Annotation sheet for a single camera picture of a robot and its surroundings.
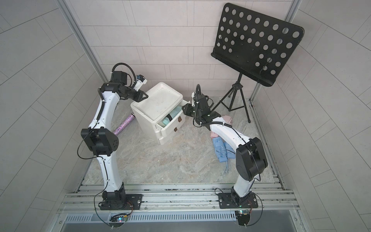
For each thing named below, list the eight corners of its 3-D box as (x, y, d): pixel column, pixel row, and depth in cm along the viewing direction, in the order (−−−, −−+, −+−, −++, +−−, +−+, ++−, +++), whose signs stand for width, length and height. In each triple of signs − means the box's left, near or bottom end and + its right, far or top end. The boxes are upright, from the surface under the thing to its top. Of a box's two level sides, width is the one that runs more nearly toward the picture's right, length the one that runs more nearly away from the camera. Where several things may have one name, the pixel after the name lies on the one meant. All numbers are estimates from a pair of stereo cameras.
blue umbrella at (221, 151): (220, 173, 82) (222, 171, 79) (212, 140, 96) (213, 137, 93) (230, 172, 83) (232, 170, 80) (221, 139, 96) (222, 136, 93)
